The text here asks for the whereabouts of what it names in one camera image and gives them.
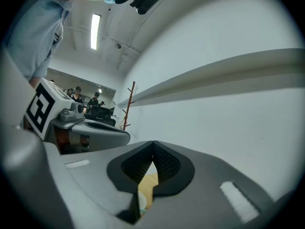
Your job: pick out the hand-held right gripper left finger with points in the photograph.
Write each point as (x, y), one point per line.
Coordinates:
(90, 175)

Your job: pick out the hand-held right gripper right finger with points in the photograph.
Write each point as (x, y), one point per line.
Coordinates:
(202, 199)

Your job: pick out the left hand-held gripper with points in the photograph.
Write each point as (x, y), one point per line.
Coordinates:
(43, 106)

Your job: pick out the person's left forearm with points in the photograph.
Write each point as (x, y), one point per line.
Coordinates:
(34, 81)

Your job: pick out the person's left hand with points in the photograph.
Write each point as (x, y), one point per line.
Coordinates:
(62, 138)

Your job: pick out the black office chair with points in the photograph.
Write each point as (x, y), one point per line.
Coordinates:
(101, 112)

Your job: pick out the wooden coat rack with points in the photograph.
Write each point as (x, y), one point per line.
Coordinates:
(128, 106)

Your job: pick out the ceiling smoke detector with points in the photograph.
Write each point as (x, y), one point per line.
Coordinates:
(118, 46)

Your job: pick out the long ceiling light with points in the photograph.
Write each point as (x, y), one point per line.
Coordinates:
(95, 31)

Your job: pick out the blue face mask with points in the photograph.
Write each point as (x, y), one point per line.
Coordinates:
(110, 1)

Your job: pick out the black head-mounted camera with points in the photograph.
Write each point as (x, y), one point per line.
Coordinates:
(146, 0)

